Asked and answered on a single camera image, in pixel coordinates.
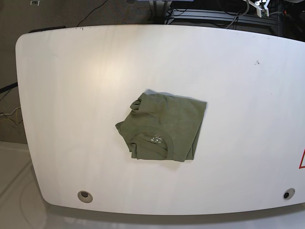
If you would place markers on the olive green T-shirt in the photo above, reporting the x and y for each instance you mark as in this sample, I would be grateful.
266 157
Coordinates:
163 127

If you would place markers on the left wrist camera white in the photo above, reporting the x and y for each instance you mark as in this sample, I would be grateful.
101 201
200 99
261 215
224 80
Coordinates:
261 7

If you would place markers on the red triangle warning sticker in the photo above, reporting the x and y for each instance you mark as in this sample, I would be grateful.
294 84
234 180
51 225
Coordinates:
302 163

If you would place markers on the left table grommet hole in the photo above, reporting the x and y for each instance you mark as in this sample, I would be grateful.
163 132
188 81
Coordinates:
85 197

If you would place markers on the right table grommet hole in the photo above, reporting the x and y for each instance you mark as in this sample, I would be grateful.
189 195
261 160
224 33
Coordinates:
289 194

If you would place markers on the aluminium frame rail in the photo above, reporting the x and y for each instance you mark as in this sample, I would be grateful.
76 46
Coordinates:
211 15

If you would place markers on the table grommet hole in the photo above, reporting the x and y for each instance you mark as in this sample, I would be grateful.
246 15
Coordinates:
289 194
85 197

